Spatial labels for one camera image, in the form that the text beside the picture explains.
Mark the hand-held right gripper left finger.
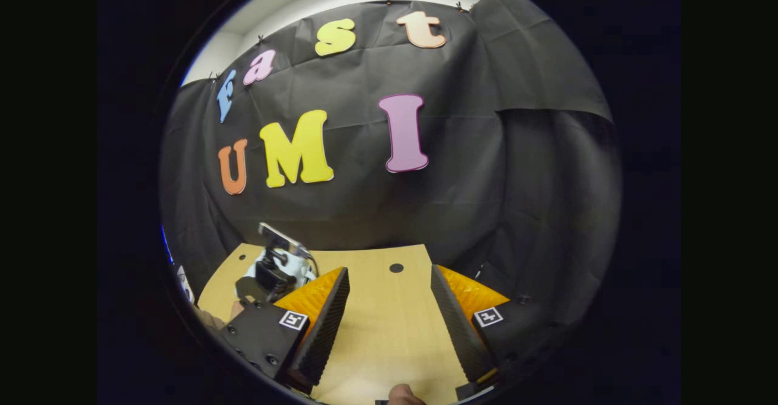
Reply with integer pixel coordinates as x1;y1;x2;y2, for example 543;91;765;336
219;266;351;393

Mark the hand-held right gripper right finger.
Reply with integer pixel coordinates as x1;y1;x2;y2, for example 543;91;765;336
430;264;566;401

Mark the light blue suitcase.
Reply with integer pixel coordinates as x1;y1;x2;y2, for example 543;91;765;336
250;244;318;290

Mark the white object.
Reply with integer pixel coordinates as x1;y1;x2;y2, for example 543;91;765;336
176;265;196;304

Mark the black backdrop cloth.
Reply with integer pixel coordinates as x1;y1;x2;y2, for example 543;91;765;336
159;0;624;333

